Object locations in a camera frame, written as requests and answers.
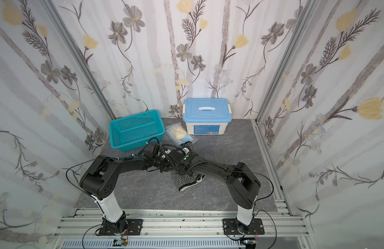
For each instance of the black white knitted scarf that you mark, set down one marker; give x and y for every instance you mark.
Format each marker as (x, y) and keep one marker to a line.
(184, 182)

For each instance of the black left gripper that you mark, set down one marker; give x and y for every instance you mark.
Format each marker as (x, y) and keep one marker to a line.
(168, 158)

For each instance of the aluminium corner post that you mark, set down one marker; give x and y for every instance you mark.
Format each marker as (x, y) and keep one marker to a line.
(76, 53)
(301, 25)

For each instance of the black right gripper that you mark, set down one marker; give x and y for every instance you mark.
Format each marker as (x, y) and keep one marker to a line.
(182, 165)

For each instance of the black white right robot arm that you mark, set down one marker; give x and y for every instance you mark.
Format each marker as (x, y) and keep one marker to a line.
(243, 186)

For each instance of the teal plastic basket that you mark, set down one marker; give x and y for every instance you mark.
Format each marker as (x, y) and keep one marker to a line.
(134, 131)

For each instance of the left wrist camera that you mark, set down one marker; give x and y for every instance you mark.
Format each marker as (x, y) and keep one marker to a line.
(152, 147)

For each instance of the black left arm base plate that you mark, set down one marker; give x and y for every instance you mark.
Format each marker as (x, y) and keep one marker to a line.
(130, 227)

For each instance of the white box blue lid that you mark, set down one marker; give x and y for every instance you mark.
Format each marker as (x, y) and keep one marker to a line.
(206, 116)

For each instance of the clear bag with gloves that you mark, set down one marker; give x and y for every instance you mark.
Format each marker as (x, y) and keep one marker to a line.
(179, 135)

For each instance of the aluminium corner post left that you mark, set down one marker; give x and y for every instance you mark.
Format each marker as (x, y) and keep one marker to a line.
(76, 53)

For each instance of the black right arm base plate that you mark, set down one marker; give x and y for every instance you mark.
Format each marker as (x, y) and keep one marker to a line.
(232, 226)

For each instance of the aluminium corner post right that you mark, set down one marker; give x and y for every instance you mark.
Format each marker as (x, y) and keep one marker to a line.
(301, 25)

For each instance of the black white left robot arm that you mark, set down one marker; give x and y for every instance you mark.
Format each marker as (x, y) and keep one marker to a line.
(99, 182)

